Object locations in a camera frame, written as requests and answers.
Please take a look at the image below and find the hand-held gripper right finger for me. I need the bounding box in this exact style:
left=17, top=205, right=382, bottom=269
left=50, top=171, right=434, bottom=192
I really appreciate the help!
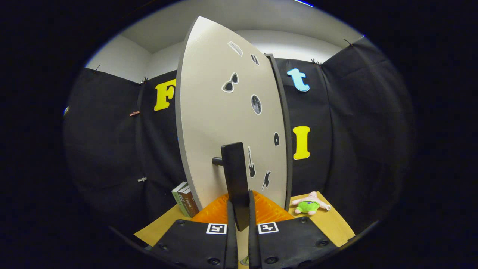
left=248, top=190, right=339, bottom=269

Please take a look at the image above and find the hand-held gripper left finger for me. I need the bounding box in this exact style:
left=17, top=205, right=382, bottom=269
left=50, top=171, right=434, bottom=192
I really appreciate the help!
left=149, top=192, right=238, bottom=269

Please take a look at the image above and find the pink green plush toy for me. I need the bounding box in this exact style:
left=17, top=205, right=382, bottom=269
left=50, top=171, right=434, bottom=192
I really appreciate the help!
left=292, top=191, right=331, bottom=216

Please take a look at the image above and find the green white book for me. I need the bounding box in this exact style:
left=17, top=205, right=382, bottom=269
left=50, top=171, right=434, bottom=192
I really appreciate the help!
left=171, top=182, right=189, bottom=218

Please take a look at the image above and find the dark grey cabinet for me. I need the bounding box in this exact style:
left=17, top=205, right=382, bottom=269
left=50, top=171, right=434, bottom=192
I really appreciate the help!
left=266, top=53, right=294, bottom=211

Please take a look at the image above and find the black backdrop cloth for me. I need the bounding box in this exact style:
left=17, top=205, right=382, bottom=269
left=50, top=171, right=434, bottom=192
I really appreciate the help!
left=63, top=35, right=417, bottom=243

